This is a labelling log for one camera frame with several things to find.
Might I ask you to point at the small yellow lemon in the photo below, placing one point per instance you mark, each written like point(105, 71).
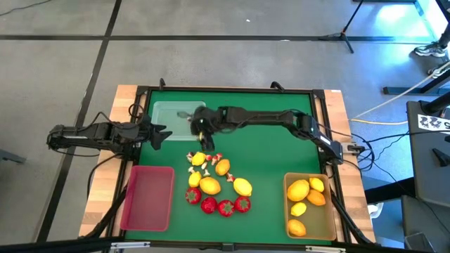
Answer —
point(198, 159)
point(316, 184)
point(298, 209)
point(194, 179)

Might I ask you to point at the black stand base bar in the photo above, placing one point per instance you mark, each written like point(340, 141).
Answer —
point(397, 90)

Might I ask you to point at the grey side desk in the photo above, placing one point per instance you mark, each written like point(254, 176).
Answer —
point(432, 168)

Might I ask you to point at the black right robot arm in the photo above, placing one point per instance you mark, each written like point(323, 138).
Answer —
point(260, 117)

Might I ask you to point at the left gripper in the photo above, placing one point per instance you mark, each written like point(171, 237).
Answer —
point(147, 131)

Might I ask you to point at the grey chair base leg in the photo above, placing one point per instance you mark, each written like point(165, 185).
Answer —
point(10, 156)

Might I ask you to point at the orange citrus fruit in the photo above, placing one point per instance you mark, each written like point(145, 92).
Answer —
point(223, 167)
point(315, 197)
point(298, 190)
point(296, 227)

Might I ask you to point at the large yellow-orange lemon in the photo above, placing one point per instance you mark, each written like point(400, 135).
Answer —
point(210, 185)

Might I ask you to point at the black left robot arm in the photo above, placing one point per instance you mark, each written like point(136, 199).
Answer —
point(88, 135)

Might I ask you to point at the black frame brace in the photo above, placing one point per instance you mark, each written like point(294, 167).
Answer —
point(348, 219)
point(112, 211)

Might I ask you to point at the clear plastic basket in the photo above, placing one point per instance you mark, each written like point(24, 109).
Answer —
point(168, 119)

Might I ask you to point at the person's leg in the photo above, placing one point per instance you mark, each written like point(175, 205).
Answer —
point(445, 35)

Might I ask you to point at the red toy tomato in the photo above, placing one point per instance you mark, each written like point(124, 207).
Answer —
point(193, 195)
point(226, 208)
point(209, 205)
point(242, 204)

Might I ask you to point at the red plastic basket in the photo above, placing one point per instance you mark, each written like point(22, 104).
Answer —
point(147, 200)

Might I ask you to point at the black tripod stand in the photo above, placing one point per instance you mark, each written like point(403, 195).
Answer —
point(342, 34)

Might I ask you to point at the green table mat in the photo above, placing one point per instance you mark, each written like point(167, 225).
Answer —
point(263, 158)

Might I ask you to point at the black aluminium table frame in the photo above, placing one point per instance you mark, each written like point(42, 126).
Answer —
point(228, 88)

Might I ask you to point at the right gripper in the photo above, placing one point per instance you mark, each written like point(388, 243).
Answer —
point(205, 121)

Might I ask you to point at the grey plastic bin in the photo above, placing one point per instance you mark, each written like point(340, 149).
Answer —
point(418, 244)

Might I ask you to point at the large yellow lemon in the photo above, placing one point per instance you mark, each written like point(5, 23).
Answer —
point(242, 186)

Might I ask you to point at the person's shoe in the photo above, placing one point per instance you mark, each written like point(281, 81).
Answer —
point(439, 71)
point(430, 50)

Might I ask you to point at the white printed marker tag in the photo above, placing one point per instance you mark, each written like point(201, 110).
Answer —
point(432, 123)

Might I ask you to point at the silver metal bracket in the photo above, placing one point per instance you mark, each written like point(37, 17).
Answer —
point(325, 249)
point(130, 245)

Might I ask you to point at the yellow plastic basket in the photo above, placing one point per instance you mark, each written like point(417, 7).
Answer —
point(316, 221)

